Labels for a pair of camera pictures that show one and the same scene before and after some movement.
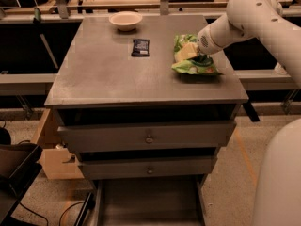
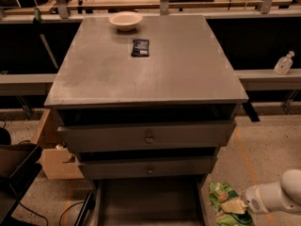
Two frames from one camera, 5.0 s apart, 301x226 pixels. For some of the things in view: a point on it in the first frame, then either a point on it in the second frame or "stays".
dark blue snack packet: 140,47 stays
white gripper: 207,43 -> 253,199
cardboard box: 57,161 stays
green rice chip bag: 200,64 -> 222,192
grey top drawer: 145,134 stays
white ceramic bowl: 125,21 stays
